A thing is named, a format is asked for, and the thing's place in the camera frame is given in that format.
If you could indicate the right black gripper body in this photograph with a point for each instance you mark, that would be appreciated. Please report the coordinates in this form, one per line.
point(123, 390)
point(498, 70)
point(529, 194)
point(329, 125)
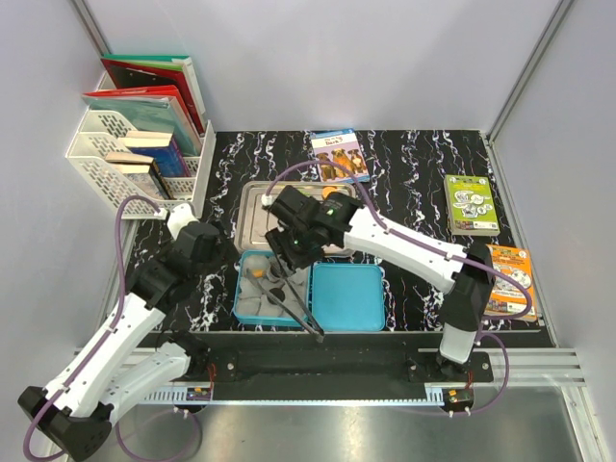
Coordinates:
point(298, 248)

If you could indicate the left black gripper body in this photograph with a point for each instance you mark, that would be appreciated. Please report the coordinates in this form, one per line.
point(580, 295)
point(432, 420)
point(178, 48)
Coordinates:
point(218, 257)

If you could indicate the black cookie bottom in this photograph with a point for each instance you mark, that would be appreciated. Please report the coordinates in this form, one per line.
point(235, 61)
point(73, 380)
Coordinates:
point(276, 295)

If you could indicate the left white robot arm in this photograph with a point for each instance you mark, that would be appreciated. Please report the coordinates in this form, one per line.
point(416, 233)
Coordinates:
point(78, 409)

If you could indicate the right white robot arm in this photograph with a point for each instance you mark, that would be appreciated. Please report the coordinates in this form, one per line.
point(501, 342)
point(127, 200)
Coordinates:
point(465, 275)

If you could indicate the steel baking tray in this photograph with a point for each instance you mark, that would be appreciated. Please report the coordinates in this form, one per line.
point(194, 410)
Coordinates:
point(253, 222)

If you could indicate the blue cookie tin box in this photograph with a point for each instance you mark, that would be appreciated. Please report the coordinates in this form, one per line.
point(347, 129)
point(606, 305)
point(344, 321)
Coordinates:
point(276, 322)

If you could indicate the white file organizer rack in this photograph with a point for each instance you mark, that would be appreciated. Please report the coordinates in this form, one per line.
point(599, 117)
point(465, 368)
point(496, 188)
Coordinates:
point(98, 135)

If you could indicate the blue tin lid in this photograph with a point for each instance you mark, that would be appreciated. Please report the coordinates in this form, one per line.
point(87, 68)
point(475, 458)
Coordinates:
point(348, 297)

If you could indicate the dog picture book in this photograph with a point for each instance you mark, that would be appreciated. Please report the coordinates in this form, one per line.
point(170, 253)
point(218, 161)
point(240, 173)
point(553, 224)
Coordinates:
point(342, 148)

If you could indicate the dark paperback books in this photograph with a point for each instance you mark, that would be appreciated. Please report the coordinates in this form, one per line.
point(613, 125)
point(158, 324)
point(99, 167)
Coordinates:
point(143, 171)

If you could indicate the blue paperback books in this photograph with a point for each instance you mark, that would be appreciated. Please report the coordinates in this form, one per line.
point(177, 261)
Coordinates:
point(160, 146)

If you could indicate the teal and red folders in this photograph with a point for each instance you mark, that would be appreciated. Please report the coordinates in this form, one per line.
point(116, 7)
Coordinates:
point(153, 113)

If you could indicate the green booklet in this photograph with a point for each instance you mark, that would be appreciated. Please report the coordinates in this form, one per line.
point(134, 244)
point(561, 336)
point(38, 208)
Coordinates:
point(471, 206)

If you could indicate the green and red folders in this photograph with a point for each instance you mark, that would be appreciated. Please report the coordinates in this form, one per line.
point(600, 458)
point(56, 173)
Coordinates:
point(132, 71)

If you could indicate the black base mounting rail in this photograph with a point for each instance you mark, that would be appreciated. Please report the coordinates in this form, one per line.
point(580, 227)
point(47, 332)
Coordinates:
point(410, 355)

